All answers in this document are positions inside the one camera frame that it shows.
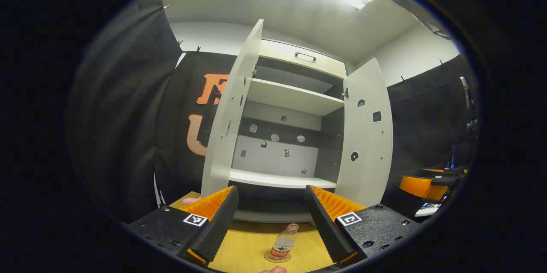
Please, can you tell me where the white cabinet door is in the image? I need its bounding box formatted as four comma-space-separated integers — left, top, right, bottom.
201, 19, 264, 199
335, 58, 394, 208

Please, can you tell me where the round wooden coaster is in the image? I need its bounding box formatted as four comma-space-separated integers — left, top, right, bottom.
264, 250, 292, 263

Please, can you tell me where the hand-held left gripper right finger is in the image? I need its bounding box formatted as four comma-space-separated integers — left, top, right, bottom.
304, 185, 421, 265

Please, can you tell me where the white side table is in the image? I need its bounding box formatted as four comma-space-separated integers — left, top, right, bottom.
415, 203, 441, 217

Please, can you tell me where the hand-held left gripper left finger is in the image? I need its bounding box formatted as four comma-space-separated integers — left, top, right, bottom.
128, 185, 240, 267

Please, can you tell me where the white cabinet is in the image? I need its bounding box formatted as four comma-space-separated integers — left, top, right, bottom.
229, 39, 347, 223

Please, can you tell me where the black backdrop cloth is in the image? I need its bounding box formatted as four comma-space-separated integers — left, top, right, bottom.
66, 0, 238, 224
380, 53, 475, 218

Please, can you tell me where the clear water bottle red label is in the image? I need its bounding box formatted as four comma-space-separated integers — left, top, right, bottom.
271, 223, 300, 258

